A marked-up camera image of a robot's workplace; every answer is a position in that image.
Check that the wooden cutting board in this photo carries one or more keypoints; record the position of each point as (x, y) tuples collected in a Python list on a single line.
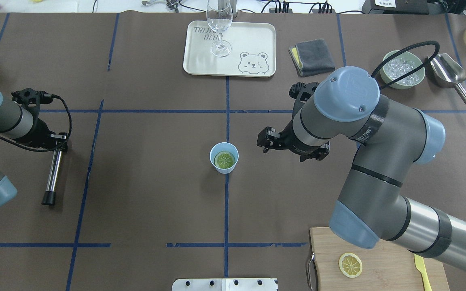
[(386, 267)]

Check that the grey folded cloth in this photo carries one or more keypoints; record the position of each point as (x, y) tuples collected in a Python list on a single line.
[(312, 57)]

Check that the blue paper cup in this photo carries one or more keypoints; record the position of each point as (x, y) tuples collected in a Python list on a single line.
[(224, 146)]

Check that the wine glass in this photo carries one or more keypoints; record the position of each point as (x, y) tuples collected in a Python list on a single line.
[(219, 18)]

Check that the green bowl of ice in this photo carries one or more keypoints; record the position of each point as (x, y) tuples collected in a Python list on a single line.
[(399, 66)]

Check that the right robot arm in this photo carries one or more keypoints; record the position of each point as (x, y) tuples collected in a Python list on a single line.
[(392, 138)]

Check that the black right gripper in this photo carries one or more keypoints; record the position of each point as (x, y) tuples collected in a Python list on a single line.
[(296, 146)]

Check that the steel ice scoop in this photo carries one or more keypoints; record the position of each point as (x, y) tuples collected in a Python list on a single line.
[(449, 74)]

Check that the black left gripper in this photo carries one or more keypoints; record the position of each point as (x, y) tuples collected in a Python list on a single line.
[(41, 135)]

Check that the steel muddler black tip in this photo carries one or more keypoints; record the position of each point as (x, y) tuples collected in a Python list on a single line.
[(50, 194)]

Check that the yellow plastic knife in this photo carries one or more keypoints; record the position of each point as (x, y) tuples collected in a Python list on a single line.
[(421, 268)]

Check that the lemon slice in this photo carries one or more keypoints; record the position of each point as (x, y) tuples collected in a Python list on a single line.
[(224, 160), (350, 265)]

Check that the lemon slice on board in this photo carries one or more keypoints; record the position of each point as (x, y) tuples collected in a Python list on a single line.
[(350, 265)]

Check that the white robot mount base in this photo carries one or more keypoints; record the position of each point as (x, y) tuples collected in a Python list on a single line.
[(225, 284)]

